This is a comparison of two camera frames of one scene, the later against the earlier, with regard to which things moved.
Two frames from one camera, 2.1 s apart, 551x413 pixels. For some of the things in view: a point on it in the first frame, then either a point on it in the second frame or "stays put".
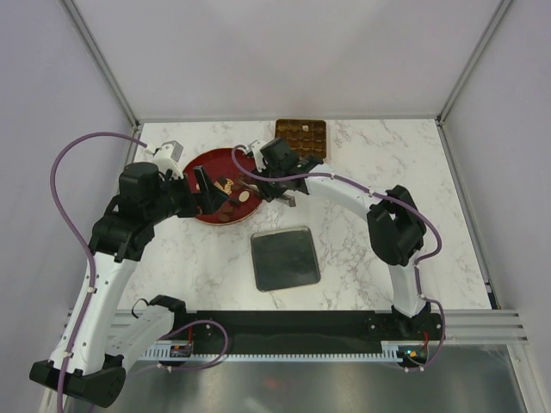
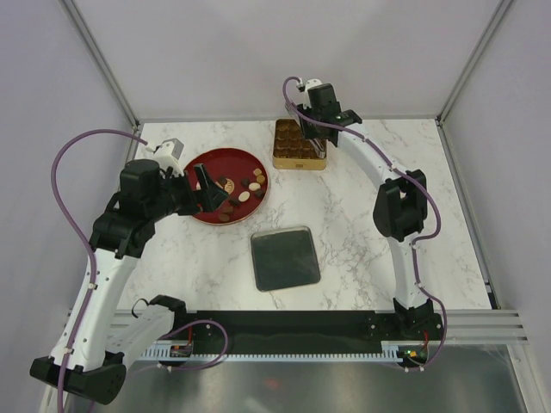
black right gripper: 267,193 -> 306,132
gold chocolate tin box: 307,137 stays put
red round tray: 240,188 stays put
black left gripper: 210,197 stays put
